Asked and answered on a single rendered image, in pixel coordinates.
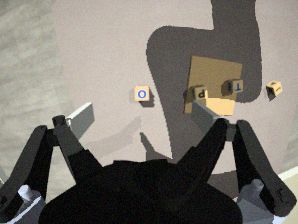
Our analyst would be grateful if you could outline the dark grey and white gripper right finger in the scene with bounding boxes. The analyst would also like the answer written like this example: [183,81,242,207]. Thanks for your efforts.
[156,100,297,224]

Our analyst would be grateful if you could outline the tan mat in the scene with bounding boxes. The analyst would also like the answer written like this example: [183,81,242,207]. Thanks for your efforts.
[184,56,242,115]

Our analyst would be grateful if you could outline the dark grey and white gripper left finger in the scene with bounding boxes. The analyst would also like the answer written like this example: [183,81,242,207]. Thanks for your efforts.
[0,103,122,224]

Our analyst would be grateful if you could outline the beige block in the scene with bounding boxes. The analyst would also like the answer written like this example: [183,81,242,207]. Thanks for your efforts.
[135,85,149,101]
[191,84,208,101]
[226,79,243,94]
[266,81,282,96]

